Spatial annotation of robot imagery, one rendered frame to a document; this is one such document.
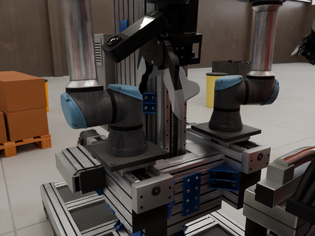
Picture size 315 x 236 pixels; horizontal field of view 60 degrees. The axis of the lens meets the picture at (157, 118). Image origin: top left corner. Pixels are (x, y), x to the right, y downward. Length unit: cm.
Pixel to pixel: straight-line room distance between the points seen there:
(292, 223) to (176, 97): 25
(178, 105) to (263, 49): 81
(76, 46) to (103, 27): 1115
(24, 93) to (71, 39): 248
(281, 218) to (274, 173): 7
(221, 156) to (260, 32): 54
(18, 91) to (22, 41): 798
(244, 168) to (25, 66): 1049
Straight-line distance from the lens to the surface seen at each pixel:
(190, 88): 48
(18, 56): 1120
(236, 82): 119
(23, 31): 1123
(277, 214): 47
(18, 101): 330
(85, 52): 85
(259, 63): 123
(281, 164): 46
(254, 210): 49
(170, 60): 45
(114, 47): 44
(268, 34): 123
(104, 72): 132
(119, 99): 88
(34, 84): 333
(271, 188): 44
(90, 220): 171
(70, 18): 87
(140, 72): 55
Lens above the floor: 118
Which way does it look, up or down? 15 degrees down
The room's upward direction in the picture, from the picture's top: straight up
